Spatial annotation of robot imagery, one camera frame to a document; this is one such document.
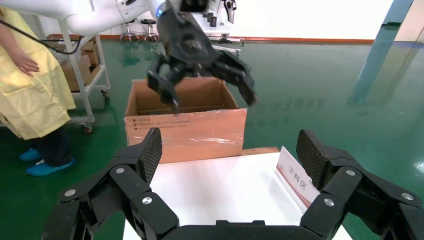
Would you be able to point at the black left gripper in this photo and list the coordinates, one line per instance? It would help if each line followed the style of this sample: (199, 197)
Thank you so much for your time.
(188, 43)

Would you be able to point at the small black cylinder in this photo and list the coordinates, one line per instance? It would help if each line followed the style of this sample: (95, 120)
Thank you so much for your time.
(213, 22)

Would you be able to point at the black handheld device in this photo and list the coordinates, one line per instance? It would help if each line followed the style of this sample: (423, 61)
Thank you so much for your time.
(230, 8)

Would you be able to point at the dark trousers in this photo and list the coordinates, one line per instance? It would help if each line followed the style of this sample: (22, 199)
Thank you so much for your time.
(56, 145)

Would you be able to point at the blue shoe cover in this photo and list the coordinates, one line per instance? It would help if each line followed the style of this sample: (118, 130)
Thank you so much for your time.
(31, 154)
(49, 167)

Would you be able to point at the bystander bare forearm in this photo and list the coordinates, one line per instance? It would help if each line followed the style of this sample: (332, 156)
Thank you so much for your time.
(6, 38)

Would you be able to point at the flat cardboard piece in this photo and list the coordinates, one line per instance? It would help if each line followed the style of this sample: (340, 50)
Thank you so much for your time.
(95, 73)

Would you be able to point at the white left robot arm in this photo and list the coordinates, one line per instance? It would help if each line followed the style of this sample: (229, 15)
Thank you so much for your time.
(92, 16)

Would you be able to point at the acrylic sign with red stripe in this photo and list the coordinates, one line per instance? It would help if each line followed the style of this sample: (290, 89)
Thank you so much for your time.
(293, 177)

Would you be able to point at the wooden board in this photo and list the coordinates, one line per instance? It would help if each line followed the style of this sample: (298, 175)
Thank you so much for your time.
(261, 151)

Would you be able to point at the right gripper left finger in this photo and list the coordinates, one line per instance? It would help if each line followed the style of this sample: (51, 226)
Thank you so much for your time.
(132, 185)

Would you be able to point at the large open cardboard box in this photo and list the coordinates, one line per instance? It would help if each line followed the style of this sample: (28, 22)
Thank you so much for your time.
(198, 132)

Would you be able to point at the white wheeled shelf cart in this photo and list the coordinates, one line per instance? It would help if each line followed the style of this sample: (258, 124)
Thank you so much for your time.
(85, 99)

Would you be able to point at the plain cardboard carton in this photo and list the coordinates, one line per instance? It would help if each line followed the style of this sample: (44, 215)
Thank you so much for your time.
(91, 53)
(87, 81)
(85, 66)

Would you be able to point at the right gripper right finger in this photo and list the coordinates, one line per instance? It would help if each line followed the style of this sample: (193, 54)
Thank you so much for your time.
(344, 185)

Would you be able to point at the blue building pillar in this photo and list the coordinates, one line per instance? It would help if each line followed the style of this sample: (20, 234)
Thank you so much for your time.
(399, 11)

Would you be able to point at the person in yellow gown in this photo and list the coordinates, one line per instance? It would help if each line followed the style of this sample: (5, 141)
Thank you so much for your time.
(33, 99)

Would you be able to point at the bystander bare hand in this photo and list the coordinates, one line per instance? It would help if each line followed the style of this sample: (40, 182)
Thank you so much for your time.
(24, 63)

